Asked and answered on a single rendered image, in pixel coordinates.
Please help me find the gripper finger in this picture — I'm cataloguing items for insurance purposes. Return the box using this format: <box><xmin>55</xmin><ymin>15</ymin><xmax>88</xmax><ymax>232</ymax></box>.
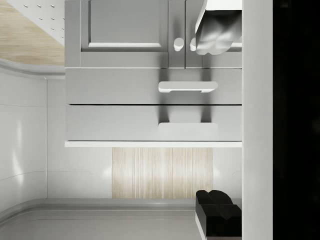
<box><xmin>194</xmin><ymin>0</ymin><xmax>243</xmax><ymax>57</ymax></box>
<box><xmin>195</xmin><ymin>189</ymin><xmax>243</xmax><ymax>240</ymax></box>

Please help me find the white cabinet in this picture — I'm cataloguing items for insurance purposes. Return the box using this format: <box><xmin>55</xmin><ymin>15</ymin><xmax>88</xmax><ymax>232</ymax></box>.
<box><xmin>64</xmin><ymin>0</ymin><xmax>243</xmax><ymax>148</ymax></box>

